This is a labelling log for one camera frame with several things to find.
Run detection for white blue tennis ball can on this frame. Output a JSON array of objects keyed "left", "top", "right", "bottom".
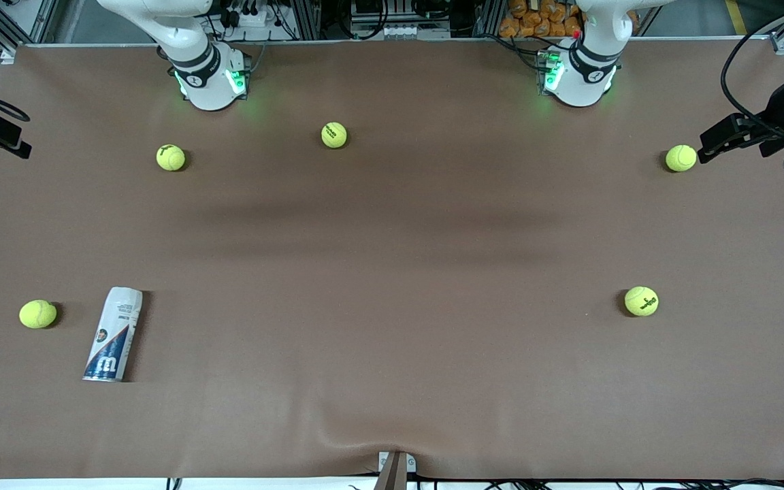
[{"left": 82, "top": 286, "right": 144, "bottom": 382}]

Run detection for orange snack packets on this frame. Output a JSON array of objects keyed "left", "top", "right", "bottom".
[{"left": 499, "top": 0, "right": 584, "bottom": 39}]

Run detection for white power strip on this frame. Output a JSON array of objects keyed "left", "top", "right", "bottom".
[{"left": 225, "top": 5, "right": 277, "bottom": 30}]

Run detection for brown table cover mat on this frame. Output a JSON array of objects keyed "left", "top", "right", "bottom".
[{"left": 0, "top": 39, "right": 784, "bottom": 480}]

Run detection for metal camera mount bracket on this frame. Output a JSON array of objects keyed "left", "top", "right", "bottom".
[{"left": 377, "top": 451, "right": 417, "bottom": 490}]

